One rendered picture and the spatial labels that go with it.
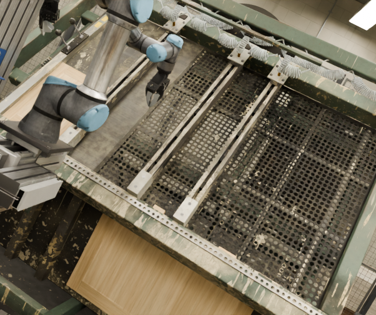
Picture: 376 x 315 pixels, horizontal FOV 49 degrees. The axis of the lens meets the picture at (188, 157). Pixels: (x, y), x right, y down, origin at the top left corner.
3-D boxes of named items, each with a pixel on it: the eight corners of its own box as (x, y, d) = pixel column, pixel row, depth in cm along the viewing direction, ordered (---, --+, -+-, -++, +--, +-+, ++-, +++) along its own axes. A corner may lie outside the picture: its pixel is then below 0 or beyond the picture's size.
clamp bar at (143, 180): (124, 192, 201) (120, 167, 181) (239, 52, 258) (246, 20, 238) (141, 203, 199) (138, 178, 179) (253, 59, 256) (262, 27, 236)
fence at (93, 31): (-6, 114, 222) (-8, 109, 219) (106, 19, 268) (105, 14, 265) (1, 118, 221) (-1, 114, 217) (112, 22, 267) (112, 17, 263)
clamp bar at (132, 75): (52, 149, 212) (42, 120, 192) (178, 23, 269) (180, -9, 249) (68, 158, 210) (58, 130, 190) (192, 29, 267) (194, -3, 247)
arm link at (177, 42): (163, 34, 180) (173, 32, 187) (155, 56, 186) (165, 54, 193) (178, 43, 178) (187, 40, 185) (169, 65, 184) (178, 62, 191)
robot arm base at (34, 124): (45, 144, 148) (58, 119, 147) (9, 124, 149) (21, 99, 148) (62, 143, 163) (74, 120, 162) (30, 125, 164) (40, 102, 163)
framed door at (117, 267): (68, 283, 225) (65, 284, 223) (113, 195, 220) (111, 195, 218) (210, 384, 203) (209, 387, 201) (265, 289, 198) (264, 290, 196)
